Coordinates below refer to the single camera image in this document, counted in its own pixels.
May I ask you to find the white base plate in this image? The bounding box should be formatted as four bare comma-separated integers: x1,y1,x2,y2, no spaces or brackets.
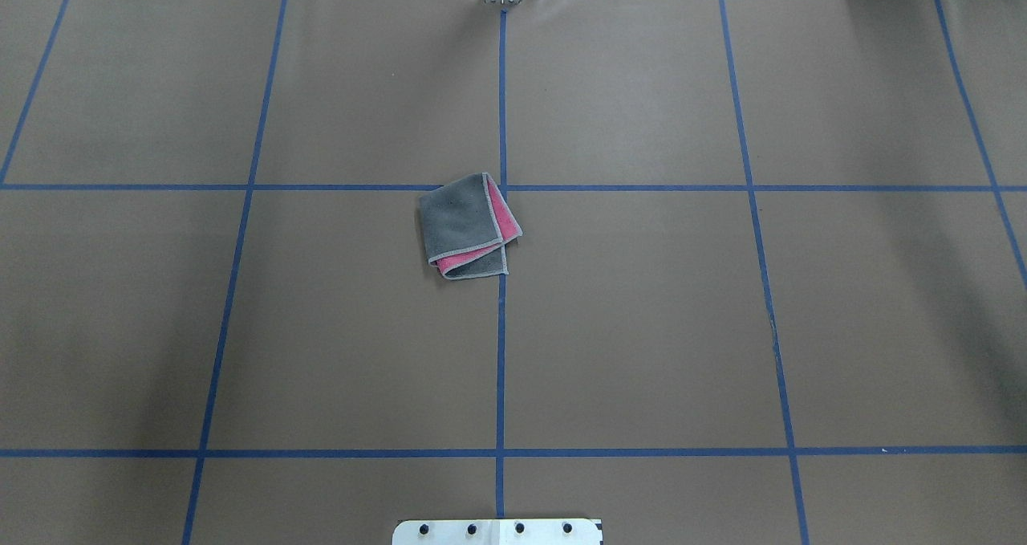
392,519,604,544

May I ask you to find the pink and grey towel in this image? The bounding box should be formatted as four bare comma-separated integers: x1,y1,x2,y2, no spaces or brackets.
419,173,523,281

